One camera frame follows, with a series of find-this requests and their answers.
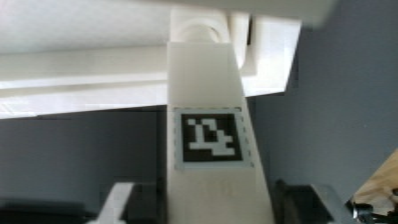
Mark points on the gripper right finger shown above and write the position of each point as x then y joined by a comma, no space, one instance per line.
307,205

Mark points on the white desk top tray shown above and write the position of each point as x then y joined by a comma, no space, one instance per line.
105,54

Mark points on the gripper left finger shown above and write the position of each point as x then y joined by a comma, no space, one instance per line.
130,204

